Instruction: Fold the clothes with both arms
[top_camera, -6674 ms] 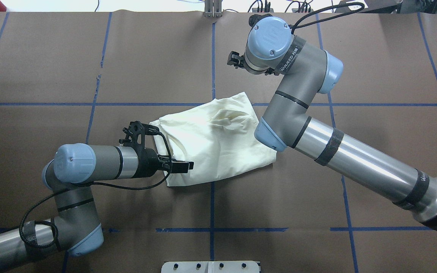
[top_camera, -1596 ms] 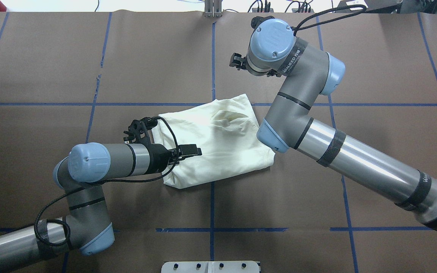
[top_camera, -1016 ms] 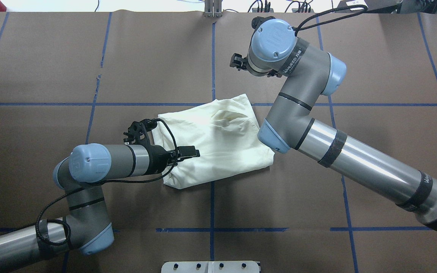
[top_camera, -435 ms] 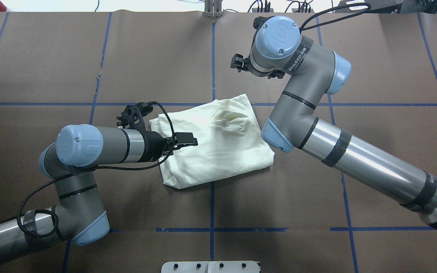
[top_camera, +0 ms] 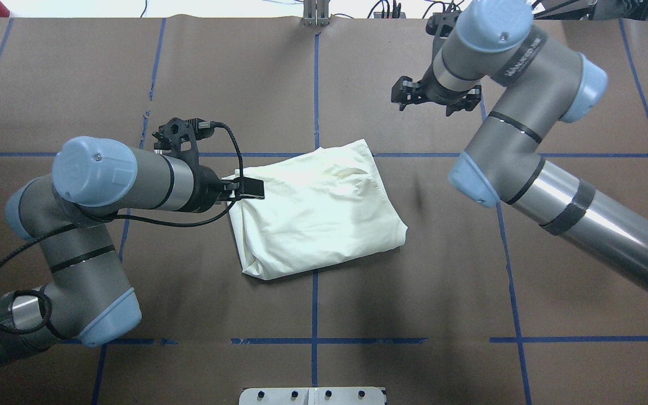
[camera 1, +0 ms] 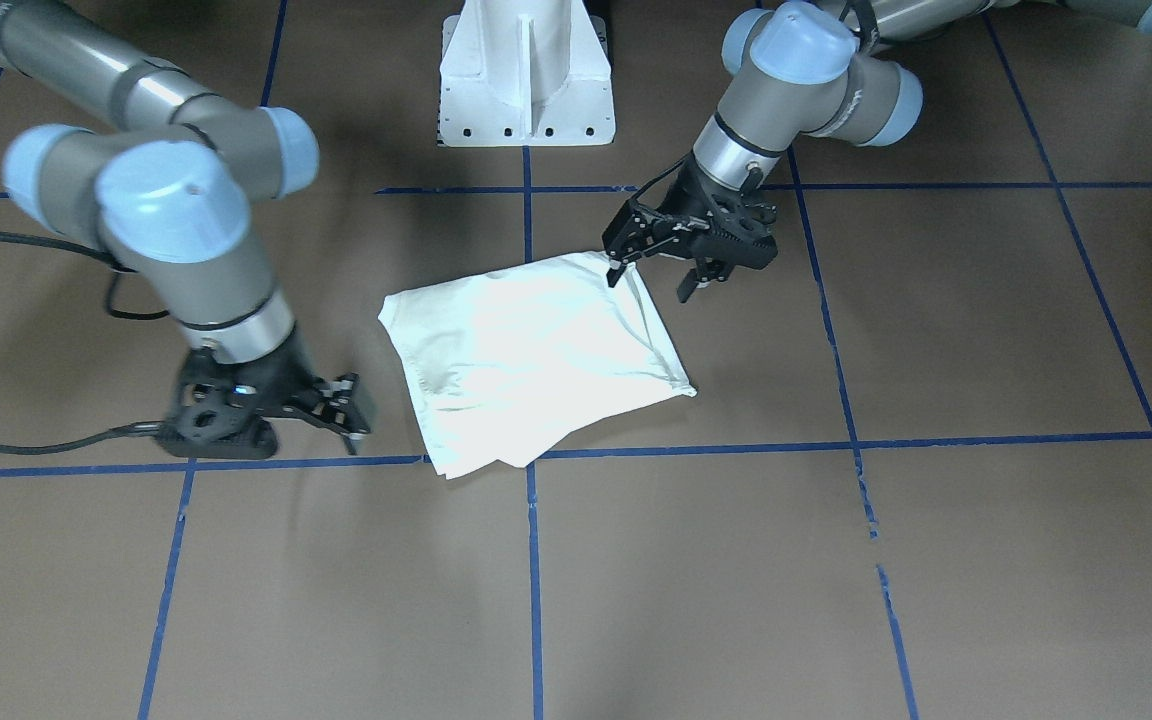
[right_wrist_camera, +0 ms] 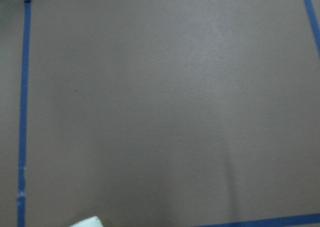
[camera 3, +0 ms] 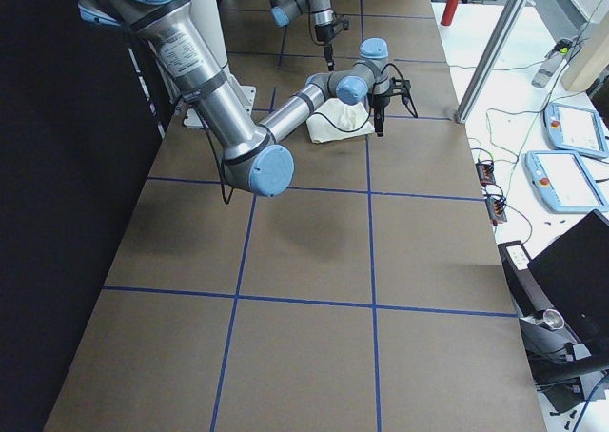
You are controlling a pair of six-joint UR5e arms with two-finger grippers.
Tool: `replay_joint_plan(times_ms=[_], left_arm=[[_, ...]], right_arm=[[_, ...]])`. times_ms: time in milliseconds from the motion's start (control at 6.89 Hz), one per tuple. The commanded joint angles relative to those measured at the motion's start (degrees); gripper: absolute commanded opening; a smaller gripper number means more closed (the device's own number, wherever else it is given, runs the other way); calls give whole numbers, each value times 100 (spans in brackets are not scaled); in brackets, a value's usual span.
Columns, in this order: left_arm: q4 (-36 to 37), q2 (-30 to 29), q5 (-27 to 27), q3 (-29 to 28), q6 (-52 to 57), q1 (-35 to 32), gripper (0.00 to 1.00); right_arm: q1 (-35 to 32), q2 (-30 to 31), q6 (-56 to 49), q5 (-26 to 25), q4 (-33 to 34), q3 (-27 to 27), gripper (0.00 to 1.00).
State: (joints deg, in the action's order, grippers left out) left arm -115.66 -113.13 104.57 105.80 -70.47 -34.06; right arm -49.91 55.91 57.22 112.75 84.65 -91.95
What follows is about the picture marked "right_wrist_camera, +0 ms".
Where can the cream long-sleeve cat shirt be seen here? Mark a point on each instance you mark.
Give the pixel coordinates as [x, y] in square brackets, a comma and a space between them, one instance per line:
[93, 221]

